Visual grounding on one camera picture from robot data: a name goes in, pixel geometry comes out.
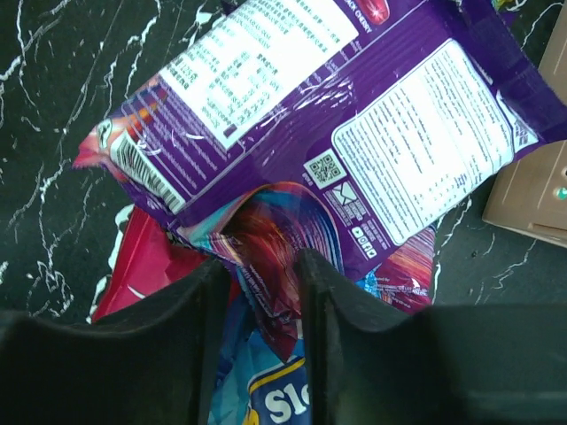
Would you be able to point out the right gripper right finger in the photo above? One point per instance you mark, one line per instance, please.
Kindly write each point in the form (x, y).
(369, 363)

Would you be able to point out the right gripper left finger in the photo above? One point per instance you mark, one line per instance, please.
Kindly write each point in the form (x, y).
(153, 362)

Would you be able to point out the blue snack bag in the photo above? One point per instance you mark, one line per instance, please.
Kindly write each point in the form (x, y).
(253, 386)

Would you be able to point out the pink REAL chips bag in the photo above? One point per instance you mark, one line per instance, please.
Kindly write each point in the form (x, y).
(148, 260)

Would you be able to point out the green yellow snack bag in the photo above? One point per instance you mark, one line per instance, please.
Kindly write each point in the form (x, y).
(511, 6)

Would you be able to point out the orange plastic file organizer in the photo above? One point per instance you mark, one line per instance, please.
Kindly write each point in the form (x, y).
(529, 196)

